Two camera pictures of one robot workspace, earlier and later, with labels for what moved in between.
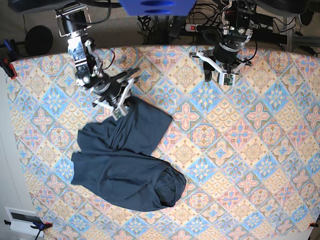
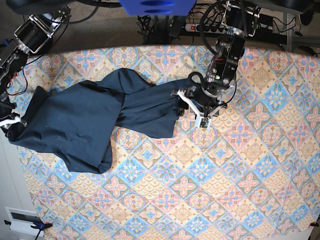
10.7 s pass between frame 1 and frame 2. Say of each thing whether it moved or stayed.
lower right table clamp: stayed
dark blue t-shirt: moved
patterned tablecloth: stayed
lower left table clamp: stayed
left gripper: moved
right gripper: moved
